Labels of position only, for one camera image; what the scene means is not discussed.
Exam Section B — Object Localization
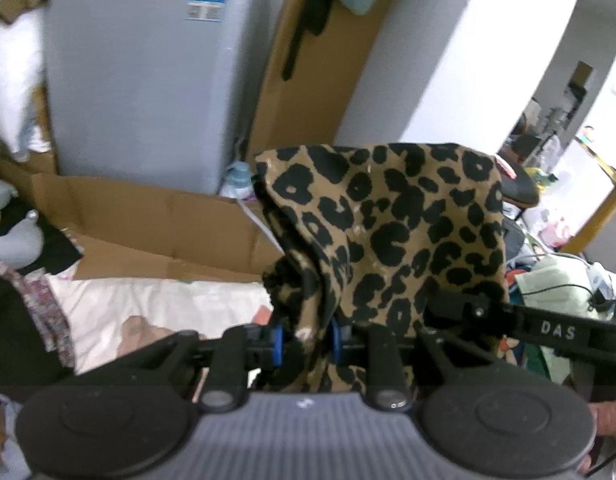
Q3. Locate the leopard print skirt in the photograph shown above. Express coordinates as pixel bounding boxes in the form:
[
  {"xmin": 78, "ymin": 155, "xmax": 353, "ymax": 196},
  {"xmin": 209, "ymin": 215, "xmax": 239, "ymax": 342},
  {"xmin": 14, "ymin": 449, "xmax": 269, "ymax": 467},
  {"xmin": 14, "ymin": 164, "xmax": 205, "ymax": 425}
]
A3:
[{"xmin": 253, "ymin": 143, "xmax": 509, "ymax": 392}]

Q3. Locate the grey plush toy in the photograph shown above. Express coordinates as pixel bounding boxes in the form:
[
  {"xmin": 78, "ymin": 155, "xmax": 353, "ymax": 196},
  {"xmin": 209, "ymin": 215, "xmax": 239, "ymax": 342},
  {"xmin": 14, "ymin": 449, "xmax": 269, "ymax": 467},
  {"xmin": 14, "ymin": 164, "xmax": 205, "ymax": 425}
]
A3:
[{"xmin": 0, "ymin": 180, "xmax": 44, "ymax": 270}]

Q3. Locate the black garment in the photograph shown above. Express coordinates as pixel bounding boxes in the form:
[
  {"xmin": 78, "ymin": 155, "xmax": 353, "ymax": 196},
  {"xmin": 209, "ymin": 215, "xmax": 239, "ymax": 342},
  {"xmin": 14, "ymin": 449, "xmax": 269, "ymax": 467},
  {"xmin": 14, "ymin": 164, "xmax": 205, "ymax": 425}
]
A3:
[{"xmin": 0, "ymin": 197, "xmax": 82, "ymax": 399}]

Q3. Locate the cream cartoon bed sheet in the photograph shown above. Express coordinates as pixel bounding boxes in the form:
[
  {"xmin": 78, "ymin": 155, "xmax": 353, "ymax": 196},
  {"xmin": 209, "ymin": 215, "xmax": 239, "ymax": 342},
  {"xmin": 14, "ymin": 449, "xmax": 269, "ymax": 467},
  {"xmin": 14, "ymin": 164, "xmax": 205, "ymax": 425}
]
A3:
[{"xmin": 50, "ymin": 278, "xmax": 272, "ymax": 373}]

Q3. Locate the person right hand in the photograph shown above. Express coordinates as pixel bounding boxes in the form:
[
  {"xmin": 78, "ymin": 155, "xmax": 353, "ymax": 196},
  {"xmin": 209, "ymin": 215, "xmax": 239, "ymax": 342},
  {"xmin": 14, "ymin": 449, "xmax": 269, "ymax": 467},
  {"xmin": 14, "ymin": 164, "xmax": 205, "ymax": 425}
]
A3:
[{"xmin": 577, "ymin": 400, "xmax": 616, "ymax": 478}]

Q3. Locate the white cable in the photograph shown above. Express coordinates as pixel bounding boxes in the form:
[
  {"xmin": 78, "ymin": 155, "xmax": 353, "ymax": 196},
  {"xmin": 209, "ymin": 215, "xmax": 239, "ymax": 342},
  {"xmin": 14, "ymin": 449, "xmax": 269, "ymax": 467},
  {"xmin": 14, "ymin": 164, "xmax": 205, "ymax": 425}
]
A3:
[{"xmin": 236, "ymin": 198, "xmax": 274, "ymax": 241}]

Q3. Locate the brown cardboard box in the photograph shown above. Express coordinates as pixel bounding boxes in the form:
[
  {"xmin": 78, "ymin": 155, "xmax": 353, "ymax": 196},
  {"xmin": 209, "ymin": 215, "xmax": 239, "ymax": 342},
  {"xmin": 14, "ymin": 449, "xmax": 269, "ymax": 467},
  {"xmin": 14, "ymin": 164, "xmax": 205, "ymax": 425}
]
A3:
[{"xmin": 0, "ymin": 0, "xmax": 393, "ymax": 281}]

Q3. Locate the floral patterned garment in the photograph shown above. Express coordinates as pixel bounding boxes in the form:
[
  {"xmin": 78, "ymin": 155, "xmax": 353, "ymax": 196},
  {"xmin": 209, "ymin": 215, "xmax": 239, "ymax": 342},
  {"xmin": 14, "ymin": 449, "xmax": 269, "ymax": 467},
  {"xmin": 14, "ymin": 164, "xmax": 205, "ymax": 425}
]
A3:
[{"xmin": 0, "ymin": 259, "xmax": 76, "ymax": 368}]

